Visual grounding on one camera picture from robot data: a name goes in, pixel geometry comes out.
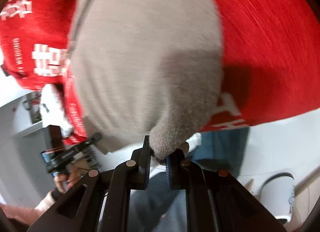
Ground grey knitted small garment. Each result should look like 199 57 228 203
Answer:
69 0 223 160

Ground person's left hand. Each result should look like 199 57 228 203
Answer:
54 163 89 194

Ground blue jeans legs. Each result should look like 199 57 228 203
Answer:
128 127 249 231

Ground white bucket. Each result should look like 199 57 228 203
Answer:
259 172 296 224

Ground red blanket with white print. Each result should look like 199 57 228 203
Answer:
1 0 319 133

